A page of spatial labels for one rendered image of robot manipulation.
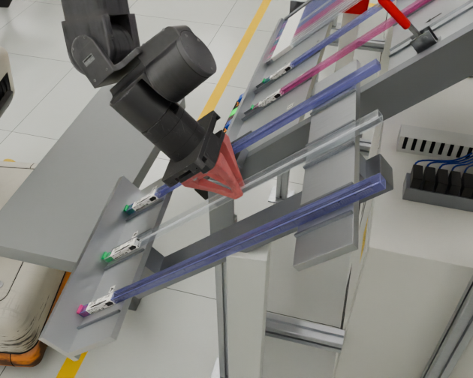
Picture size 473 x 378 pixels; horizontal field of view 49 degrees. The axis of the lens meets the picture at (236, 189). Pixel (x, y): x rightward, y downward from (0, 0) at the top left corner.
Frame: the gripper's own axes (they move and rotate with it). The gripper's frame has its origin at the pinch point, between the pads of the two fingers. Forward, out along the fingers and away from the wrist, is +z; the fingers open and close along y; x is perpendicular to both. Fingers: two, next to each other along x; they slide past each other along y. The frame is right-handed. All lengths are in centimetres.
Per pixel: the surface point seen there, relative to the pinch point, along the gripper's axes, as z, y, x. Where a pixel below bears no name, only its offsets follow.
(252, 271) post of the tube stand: 12.0, -3.0, 6.9
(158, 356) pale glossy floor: 50, 21, 82
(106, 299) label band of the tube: -0.6, -10.8, 22.1
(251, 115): 11.1, 41.4, 15.4
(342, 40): 43, 124, 17
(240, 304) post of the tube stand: 17.5, -3.1, 14.3
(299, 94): 10.6, 37.0, 1.7
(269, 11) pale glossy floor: 55, 249, 81
